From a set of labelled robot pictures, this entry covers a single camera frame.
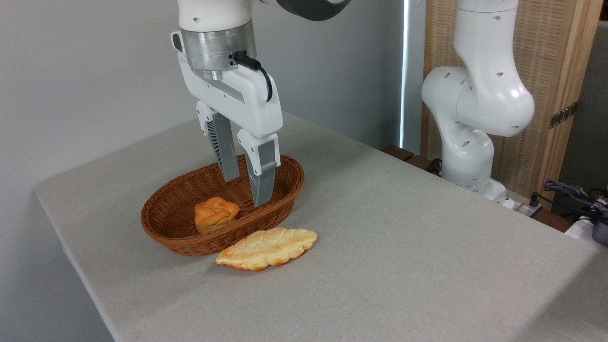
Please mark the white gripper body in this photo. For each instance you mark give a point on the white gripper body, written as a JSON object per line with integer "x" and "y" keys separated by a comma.
{"x": 251, "y": 102}

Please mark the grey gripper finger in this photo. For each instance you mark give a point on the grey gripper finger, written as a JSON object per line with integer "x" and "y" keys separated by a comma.
{"x": 263, "y": 166}
{"x": 224, "y": 147}

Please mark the long leaf-shaped bread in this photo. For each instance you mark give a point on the long leaf-shaped bread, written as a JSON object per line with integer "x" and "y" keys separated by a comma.
{"x": 266, "y": 247}

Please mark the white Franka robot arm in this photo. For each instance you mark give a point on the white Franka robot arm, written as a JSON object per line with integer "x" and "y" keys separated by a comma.
{"x": 479, "y": 99}

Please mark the small round bread roll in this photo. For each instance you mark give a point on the small round bread roll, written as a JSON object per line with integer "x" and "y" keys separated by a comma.
{"x": 214, "y": 213}

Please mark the brown woven wicker basket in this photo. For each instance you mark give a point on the brown woven wicker basket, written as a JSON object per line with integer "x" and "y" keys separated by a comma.
{"x": 175, "y": 213}

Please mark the dark brown wooden board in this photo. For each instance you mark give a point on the dark brown wooden board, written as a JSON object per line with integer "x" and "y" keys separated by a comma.
{"x": 403, "y": 153}

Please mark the grey linen tablecloth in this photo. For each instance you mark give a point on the grey linen tablecloth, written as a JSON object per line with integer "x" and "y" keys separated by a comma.
{"x": 403, "y": 261}

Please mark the white power strip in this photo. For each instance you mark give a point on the white power strip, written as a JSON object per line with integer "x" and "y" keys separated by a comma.
{"x": 520, "y": 205}

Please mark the metal screen hinge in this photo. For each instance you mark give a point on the metal screen hinge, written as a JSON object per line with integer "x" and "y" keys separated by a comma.
{"x": 564, "y": 115}

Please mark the grey box-shaped device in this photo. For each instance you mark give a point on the grey box-shaped device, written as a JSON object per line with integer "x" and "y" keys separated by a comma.
{"x": 601, "y": 232}

